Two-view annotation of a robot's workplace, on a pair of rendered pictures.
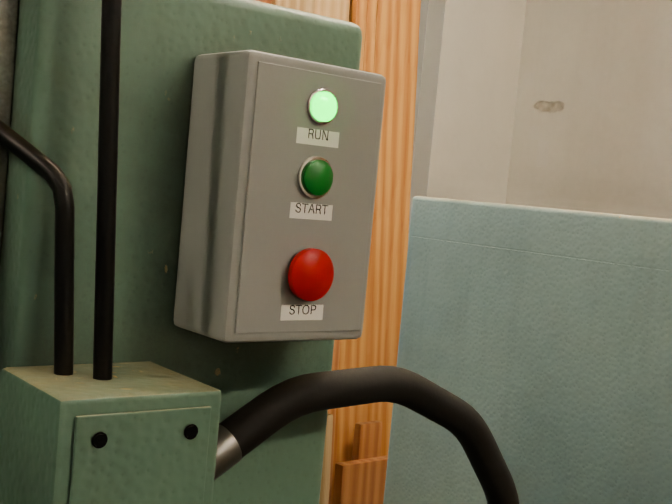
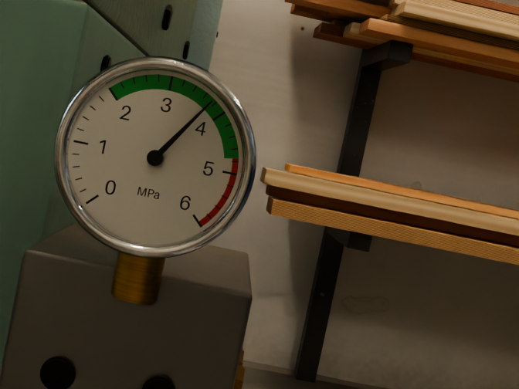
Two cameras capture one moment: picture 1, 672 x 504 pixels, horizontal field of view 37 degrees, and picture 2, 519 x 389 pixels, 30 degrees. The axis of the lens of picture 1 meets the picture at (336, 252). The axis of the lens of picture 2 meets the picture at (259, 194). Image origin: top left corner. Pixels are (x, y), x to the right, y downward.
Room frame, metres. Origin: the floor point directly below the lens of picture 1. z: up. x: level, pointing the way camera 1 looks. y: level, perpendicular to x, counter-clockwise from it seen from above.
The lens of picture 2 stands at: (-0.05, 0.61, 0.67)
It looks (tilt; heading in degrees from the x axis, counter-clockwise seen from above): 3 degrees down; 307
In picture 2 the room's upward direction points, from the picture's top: 12 degrees clockwise
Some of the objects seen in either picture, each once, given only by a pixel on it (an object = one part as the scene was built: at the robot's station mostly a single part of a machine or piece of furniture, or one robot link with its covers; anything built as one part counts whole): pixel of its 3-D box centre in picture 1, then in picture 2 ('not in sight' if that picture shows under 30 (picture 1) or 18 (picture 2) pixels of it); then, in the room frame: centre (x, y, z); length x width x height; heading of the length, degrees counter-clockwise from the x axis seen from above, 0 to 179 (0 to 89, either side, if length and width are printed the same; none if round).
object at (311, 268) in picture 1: (311, 274); not in sight; (0.56, 0.01, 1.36); 0.03 x 0.01 x 0.03; 129
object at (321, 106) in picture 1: (324, 106); not in sight; (0.56, 0.01, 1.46); 0.02 x 0.01 x 0.02; 129
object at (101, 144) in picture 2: not in sight; (154, 184); (0.16, 0.38, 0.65); 0.06 x 0.04 x 0.08; 39
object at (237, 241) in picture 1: (280, 200); not in sight; (0.59, 0.04, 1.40); 0.10 x 0.06 x 0.16; 129
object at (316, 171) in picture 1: (317, 177); not in sight; (0.56, 0.01, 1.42); 0.02 x 0.01 x 0.02; 129
